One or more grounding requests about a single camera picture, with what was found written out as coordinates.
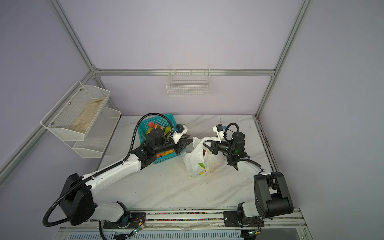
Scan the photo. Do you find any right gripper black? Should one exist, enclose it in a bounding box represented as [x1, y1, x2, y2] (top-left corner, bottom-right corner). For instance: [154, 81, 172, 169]
[201, 138, 236, 157]

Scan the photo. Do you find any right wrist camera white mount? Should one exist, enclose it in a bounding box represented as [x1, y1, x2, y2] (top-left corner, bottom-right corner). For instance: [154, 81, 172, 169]
[213, 124, 224, 143]

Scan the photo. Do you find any teal plastic basket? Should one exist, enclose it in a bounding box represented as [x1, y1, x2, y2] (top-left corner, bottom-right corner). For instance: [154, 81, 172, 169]
[137, 116, 186, 164]

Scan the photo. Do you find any white wire wall basket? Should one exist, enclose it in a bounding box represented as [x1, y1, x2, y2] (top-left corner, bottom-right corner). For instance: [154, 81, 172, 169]
[166, 65, 211, 97]

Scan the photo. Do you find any white mesh shelf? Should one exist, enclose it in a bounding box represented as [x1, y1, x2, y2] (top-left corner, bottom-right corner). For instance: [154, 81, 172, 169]
[40, 81, 110, 142]
[71, 107, 121, 159]

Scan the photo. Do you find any beige cloth in shelf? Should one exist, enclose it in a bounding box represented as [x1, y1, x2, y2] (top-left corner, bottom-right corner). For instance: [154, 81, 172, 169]
[70, 97, 105, 134]

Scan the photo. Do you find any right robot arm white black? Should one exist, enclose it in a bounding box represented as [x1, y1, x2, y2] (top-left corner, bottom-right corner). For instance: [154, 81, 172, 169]
[203, 123, 294, 228]

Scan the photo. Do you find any white plastic bag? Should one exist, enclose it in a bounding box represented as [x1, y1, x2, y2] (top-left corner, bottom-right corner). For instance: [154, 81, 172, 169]
[181, 137, 224, 178]

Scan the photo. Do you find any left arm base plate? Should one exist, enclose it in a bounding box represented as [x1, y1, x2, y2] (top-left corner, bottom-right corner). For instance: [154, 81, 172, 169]
[103, 212, 147, 229]

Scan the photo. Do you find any aluminium frame rail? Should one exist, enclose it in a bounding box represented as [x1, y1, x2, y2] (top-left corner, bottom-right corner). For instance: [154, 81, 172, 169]
[94, 69, 276, 76]

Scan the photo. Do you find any lower white mesh shelf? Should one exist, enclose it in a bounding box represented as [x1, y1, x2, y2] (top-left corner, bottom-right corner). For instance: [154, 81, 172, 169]
[71, 107, 121, 159]

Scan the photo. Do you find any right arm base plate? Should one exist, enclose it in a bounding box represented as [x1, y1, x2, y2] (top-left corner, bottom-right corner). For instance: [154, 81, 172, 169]
[223, 211, 265, 228]

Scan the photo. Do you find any yellow banana bunch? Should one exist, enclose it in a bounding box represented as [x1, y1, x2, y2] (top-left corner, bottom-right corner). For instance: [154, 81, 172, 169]
[157, 150, 175, 158]

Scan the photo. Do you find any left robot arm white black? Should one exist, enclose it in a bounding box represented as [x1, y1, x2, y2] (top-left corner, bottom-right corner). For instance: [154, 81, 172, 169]
[42, 124, 192, 228]

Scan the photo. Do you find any upper white mesh shelf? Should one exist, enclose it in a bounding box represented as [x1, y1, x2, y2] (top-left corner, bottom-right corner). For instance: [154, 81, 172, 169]
[40, 81, 110, 142]

